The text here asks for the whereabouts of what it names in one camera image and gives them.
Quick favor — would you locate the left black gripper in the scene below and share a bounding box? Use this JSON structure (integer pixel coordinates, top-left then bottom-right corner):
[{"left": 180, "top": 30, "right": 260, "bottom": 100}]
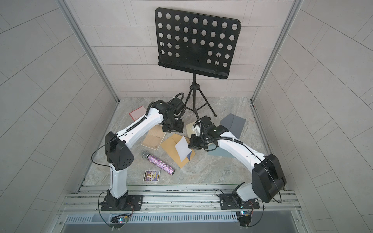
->
[{"left": 164, "top": 116, "right": 185, "bottom": 133}]

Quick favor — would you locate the cream envelope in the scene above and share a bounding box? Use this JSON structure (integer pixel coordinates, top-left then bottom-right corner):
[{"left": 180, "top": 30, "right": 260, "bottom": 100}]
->
[{"left": 186, "top": 121, "right": 201, "bottom": 139}]

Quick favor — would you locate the cream letter paper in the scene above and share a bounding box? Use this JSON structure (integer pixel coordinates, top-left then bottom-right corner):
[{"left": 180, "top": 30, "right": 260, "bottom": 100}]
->
[{"left": 142, "top": 124, "right": 166, "bottom": 150}]

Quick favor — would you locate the blue-grey envelope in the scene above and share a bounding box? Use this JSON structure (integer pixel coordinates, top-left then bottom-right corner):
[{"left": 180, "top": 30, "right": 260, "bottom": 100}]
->
[{"left": 208, "top": 147, "right": 235, "bottom": 158}]

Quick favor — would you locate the white blue-bordered letter paper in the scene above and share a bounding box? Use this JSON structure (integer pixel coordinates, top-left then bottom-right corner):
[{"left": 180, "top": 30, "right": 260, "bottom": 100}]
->
[{"left": 175, "top": 136, "right": 192, "bottom": 162}]

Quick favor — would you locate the dark grey envelope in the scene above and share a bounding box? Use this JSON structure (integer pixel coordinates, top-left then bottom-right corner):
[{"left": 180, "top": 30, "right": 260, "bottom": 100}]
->
[{"left": 220, "top": 114, "right": 246, "bottom": 139}]

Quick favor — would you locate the pink red-bordered letter paper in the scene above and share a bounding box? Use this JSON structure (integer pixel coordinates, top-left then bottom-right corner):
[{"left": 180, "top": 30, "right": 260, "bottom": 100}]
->
[{"left": 129, "top": 106, "right": 147, "bottom": 121}]

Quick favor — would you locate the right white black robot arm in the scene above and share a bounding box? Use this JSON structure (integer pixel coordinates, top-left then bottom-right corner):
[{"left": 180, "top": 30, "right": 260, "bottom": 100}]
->
[{"left": 188, "top": 116, "right": 287, "bottom": 208}]

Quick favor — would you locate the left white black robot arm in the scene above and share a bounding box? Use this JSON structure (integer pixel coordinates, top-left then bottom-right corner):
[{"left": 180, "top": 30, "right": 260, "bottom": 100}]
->
[{"left": 103, "top": 96, "right": 186, "bottom": 210}]

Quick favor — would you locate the purple glitter microphone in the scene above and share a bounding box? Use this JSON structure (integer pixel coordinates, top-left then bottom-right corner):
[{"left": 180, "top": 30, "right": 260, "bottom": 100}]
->
[{"left": 142, "top": 150, "right": 175, "bottom": 175}]

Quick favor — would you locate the small colourful card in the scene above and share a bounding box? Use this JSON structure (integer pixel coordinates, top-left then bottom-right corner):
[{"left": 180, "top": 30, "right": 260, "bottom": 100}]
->
[{"left": 143, "top": 170, "right": 161, "bottom": 182}]

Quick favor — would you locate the black perforated music stand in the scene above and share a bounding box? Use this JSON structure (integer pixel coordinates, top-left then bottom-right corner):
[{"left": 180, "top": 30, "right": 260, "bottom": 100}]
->
[{"left": 154, "top": 7, "right": 242, "bottom": 121}]

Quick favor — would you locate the right small circuit board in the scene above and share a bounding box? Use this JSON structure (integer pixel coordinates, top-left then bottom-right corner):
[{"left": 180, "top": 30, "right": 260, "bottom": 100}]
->
[{"left": 236, "top": 210, "right": 252, "bottom": 228}]

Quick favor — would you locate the small circuit board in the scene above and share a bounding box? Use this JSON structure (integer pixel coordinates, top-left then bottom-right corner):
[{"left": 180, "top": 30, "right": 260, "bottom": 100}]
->
[
  {"left": 110, "top": 214, "right": 131, "bottom": 223},
  {"left": 236, "top": 210, "right": 252, "bottom": 228}
]

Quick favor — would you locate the left small circuit board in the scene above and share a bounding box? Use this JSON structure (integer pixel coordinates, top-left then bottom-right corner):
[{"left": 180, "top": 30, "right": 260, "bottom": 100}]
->
[{"left": 110, "top": 214, "right": 131, "bottom": 223}]

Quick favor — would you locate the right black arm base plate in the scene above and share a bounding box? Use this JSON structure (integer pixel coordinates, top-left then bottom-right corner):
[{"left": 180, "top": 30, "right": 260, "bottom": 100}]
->
[{"left": 218, "top": 193, "right": 260, "bottom": 210}]

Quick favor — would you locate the aluminium mounting rail frame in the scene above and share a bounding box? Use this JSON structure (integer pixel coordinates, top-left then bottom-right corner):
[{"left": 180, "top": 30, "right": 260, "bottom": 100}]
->
[{"left": 57, "top": 184, "right": 303, "bottom": 226}]

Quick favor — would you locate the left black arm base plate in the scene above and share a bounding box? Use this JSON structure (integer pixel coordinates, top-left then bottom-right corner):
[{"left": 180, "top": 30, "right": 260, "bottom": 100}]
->
[{"left": 99, "top": 193, "right": 144, "bottom": 211}]

